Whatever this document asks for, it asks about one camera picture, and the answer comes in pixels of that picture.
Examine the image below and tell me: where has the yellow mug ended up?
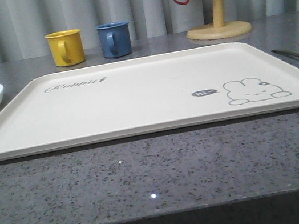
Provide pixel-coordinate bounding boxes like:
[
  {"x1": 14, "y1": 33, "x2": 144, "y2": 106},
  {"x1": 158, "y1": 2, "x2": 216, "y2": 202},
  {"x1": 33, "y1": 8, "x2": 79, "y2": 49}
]
[{"x1": 45, "y1": 29, "x2": 86, "y2": 67}]

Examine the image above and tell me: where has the wooden mug tree stand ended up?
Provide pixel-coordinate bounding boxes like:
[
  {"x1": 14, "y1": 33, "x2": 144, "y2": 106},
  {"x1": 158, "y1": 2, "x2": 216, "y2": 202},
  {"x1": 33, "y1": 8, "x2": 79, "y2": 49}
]
[{"x1": 187, "y1": 0, "x2": 252, "y2": 40}]

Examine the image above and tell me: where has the cream rabbit serving tray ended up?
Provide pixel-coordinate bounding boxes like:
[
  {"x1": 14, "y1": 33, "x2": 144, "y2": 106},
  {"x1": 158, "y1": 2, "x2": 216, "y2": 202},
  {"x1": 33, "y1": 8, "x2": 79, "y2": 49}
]
[{"x1": 0, "y1": 42, "x2": 299, "y2": 161}]

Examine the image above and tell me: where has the blue mug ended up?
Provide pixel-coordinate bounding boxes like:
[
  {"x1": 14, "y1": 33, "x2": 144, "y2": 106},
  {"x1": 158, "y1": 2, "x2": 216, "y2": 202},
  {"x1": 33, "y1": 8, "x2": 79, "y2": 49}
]
[{"x1": 96, "y1": 21, "x2": 132, "y2": 58}]

